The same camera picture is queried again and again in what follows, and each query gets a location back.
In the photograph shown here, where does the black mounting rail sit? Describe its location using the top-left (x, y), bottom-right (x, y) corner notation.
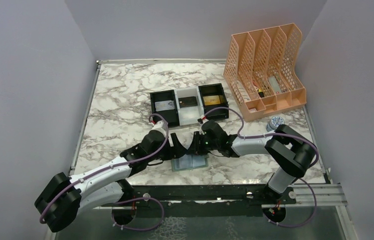
top-left (122, 183), bottom-right (296, 206)

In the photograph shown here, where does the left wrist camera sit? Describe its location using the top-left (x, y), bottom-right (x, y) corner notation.
top-left (152, 120), bottom-right (168, 136)

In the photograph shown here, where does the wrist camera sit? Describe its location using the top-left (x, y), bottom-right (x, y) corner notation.
top-left (197, 115), bottom-right (208, 125)
top-left (152, 120), bottom-right (168, 136)

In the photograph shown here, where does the purple cable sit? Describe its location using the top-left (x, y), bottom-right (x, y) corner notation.
top-left (39, 113), bottom-right (170, 232)
top-left (198, 106), bottom-right (320, 229)

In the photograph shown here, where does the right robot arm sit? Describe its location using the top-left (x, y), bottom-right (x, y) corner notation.
top-left (186, 120), bottom-right (319, 204)

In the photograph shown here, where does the yellow marker in organizer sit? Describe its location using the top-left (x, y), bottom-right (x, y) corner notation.
top-left (256, 87), bottom-right (265, 98)

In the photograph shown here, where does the black tray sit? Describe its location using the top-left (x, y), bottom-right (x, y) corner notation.
top-left (198, 83), bottom-right (229, 121)
top-left (150, 89), bottom-right (180, 128)

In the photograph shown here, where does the green card holder wallet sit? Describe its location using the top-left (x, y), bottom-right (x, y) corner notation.
top-left (171, 154), bottom-right (209, 172)

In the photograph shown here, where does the orange file organizer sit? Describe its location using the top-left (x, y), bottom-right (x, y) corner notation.
top-left (223, 23), bottom-right (307, 122)

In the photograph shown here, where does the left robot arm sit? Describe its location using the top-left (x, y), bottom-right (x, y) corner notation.
top-left (34, 127), bottom-right (188, 233)

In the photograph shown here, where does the blue white tape roll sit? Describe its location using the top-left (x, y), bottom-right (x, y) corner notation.
top-left (266, 115), bottom-right (285, 132)

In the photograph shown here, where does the black tray right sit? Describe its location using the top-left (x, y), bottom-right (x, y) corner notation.
top-left (198, 83), bottom-right (229, 121)

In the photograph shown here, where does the grey item in organizer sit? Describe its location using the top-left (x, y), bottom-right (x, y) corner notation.
top-left (268, 76), bottom-right (283, 95)

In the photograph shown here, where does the black card in tray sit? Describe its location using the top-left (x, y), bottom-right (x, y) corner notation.
top-left (178, 96), bottom-right (198, 108)

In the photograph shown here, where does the gold card in tray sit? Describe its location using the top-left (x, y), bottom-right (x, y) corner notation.
top-left (203, 95), bottom-right (225, 106)

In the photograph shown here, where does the white tray middle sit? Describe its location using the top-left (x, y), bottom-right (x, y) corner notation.
top-left (175, 86), bottom-right (204, 126)

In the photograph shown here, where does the black tray left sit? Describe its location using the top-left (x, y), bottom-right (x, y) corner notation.
top-left (150, 89), bottom-right (180, 128)

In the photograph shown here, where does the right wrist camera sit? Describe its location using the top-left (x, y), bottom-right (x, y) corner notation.
top-left (197, 115), bottom-right (208, 125)

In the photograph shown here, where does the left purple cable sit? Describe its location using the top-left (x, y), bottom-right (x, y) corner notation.
top-left (39, 113), bottom-right (170, 232)

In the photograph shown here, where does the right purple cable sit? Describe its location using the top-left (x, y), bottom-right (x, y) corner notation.
top-left (198, 106), bottom-right (320, 229)

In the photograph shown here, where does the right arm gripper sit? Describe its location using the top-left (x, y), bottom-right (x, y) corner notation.
top-left (187, 131), bottom-right (219, 155)

